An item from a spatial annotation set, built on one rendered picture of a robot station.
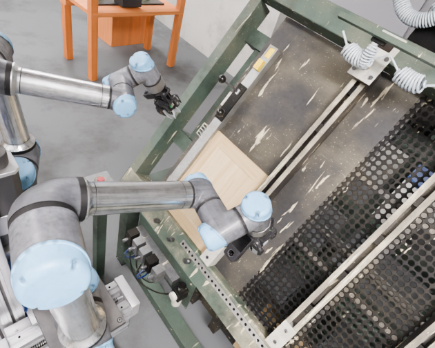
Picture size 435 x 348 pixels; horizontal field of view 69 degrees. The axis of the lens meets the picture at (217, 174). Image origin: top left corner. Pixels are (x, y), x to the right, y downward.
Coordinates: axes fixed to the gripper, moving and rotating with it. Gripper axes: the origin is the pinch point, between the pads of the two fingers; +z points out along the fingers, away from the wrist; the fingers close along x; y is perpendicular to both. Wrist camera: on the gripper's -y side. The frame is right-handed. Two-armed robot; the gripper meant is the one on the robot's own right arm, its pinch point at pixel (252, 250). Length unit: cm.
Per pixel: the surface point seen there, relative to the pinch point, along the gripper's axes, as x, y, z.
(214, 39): 356, 237, 235
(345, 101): 18, 65, -9
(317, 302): -25.5, 10.2, 27.3
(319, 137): 16, 51, 0
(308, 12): 54, 82, -21
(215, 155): 52, 23, 23
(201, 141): 62, 22, 21
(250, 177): 29.7, 26.1, 20.7
